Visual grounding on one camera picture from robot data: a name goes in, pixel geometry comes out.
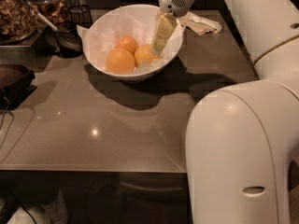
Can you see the folded beige napkin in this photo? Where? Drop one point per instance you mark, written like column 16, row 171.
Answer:
column 199, row 24

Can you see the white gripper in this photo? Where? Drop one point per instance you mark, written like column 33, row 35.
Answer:
column 175, row 0

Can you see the black wire cup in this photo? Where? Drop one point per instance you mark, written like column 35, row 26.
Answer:
column 81, row 15

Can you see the white spoon handle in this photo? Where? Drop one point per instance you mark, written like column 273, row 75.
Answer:
column 46, row 21

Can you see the white bowl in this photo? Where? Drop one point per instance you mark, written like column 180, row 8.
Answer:
column 134, row 75

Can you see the orange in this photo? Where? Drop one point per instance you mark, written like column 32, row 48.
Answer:
column 120, row 61
column 128, row 43
column 144, row 55

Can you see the large glass jar of nuts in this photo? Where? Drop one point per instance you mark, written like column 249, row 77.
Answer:
column 16, row 21

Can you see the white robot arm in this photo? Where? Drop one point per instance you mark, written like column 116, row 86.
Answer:
column 240, row 140

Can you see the dark glass cup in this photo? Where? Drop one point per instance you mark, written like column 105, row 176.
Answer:
column 68, row 40

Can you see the white paper liner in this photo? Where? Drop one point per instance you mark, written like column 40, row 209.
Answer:
column 102, row 41

